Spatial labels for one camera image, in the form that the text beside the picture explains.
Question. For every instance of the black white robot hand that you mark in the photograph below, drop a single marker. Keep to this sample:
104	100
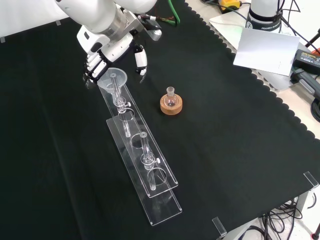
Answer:
112	47

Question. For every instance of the clear plastic funnel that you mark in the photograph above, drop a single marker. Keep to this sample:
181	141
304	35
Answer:
117	76

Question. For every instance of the clear acrylic funnel stand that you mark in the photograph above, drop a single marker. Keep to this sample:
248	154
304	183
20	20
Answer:
140	160

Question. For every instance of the grey tape strip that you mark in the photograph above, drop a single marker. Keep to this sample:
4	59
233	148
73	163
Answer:
58	23
2	39

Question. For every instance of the small round-bottom glass flask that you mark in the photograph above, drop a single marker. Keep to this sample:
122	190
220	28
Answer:
171	98

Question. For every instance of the pale grey base board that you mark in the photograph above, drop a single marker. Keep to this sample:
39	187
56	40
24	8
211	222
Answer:
225	22

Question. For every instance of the yellow stop button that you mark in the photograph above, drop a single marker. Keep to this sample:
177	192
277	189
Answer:
230	3

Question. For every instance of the black bench cloth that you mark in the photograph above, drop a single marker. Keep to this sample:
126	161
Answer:
225	130

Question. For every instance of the white card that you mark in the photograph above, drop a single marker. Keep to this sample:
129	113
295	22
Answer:
265	52

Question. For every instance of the black power adapter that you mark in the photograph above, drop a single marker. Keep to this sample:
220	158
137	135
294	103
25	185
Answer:
307	58

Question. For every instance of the black and grey clamp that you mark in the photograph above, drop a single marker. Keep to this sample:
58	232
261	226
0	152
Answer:
306	82

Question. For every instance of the black red tripod leg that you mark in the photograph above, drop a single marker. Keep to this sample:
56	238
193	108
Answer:
313	37

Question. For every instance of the clear acrylic cloth clip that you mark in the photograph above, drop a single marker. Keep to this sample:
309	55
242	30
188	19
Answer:
219	226
311	179

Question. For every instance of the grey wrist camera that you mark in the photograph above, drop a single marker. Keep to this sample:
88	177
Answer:
153	31

